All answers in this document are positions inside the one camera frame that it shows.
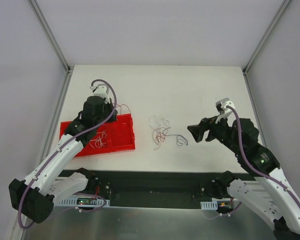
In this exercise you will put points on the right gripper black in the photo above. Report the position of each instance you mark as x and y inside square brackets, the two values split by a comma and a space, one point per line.
[210, 130]

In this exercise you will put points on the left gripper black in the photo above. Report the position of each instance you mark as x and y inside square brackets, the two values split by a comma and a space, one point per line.
[112, 115]

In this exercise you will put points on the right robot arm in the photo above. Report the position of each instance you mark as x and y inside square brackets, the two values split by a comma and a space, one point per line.
[282, 212]

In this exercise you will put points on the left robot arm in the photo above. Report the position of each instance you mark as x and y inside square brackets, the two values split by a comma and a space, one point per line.
[37, 194]

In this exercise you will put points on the red plastic tray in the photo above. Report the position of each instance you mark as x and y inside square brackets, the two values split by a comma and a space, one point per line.
[112, 137]

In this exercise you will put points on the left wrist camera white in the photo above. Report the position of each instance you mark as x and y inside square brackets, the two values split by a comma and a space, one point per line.
[101, 90]

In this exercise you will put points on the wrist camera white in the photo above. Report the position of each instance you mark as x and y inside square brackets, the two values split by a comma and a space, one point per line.
[101, 90]
[224, 108]

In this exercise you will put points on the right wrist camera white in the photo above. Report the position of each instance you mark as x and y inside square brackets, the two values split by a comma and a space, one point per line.
[224, 108]

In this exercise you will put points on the right white cable duct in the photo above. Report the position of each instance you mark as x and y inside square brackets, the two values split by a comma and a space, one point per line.
[217, 204]

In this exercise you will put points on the white cable duct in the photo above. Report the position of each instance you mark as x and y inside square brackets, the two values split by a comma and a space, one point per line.
[86, 202]
[217, 204]

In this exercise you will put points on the left aluminium frame post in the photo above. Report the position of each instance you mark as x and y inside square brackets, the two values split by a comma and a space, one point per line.
[49, 34]

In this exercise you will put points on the aluminium frame post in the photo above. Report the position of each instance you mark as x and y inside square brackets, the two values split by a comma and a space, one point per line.
[49, 34]
[267, 34]

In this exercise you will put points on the left white cable duct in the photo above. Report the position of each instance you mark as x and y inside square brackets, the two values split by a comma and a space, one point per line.
[86, 202]

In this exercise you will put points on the right aluminium frame post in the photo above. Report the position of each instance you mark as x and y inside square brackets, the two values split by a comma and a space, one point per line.
[267, 34]

